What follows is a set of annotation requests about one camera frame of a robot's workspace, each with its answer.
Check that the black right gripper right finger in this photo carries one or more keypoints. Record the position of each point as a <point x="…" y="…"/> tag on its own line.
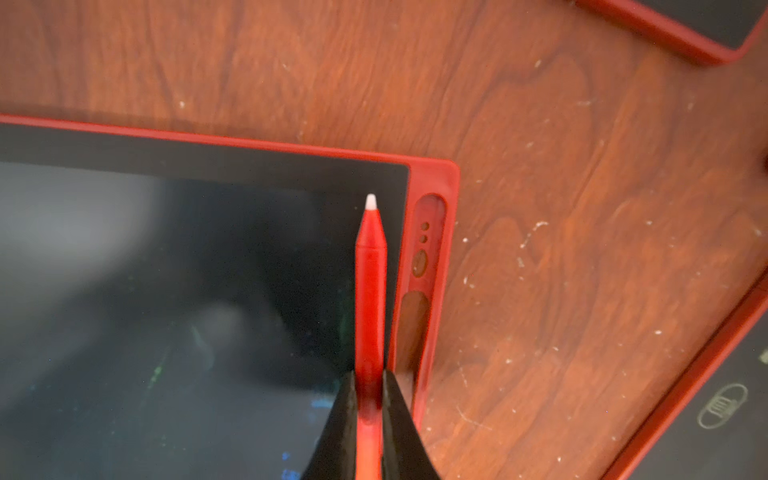
<point x="403" y="453"/>

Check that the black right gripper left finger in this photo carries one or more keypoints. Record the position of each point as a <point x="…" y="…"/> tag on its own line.
<point x="334" y="457"/>

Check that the red stylus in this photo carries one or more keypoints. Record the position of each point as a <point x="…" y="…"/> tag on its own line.
<point x="370" y="303"/>

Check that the red tablet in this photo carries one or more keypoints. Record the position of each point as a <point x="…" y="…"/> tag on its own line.
<point x="712" y="424"/>
<point x="709" y="32"/>
<point x="181" y="306"/>

